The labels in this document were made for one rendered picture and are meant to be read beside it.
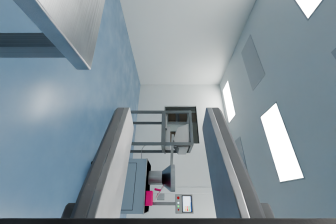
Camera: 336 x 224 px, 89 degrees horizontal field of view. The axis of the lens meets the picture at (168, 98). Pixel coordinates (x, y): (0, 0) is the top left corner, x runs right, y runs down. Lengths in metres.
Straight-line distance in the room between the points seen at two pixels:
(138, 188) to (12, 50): 2.14
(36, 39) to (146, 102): 5.55
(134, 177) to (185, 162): 2.96
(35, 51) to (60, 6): 0.14
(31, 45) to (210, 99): 5.85
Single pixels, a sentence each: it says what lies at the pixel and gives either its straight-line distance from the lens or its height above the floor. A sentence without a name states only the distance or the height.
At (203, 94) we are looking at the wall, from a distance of 6.19.
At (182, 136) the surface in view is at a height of 1.31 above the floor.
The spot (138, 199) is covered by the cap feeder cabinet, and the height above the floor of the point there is 0.69.
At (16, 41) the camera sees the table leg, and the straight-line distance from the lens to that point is 0.50.
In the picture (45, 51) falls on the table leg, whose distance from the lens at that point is 0.47.
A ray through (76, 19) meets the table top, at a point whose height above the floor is 0.87.
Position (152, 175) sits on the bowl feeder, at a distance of 2.66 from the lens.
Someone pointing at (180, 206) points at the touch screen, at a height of 1.21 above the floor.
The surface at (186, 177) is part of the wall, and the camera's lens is 5.18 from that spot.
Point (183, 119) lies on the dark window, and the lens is 5.74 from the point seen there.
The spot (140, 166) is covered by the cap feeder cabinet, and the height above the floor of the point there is 0.67.
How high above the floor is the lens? 1.05
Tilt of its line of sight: level
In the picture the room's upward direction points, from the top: 90 degrees clockwise
